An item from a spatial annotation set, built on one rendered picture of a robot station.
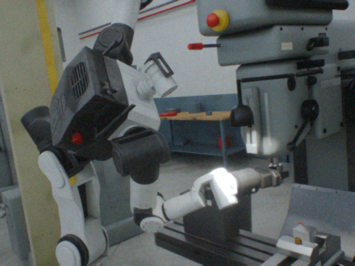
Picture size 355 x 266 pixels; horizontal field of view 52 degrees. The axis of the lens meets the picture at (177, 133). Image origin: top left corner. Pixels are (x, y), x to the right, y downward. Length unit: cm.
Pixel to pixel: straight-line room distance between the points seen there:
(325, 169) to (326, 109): 38
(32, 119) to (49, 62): 127
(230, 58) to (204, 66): 602
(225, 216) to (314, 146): 49
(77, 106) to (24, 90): 152
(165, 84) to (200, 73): 621
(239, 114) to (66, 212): 74
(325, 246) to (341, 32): 77
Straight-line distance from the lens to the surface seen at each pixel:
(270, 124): 120
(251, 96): 117
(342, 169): 164
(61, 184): 136
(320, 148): 166
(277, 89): 118
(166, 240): 175
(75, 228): 143
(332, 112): 141
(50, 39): 269
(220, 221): 156
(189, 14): 752
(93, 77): 107
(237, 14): 108
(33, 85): 261
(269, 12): 109
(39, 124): 139
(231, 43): 122
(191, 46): 115
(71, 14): 1118
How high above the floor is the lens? 161
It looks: 9 degrees down
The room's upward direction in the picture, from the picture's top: 7 degrees counter-clockwise
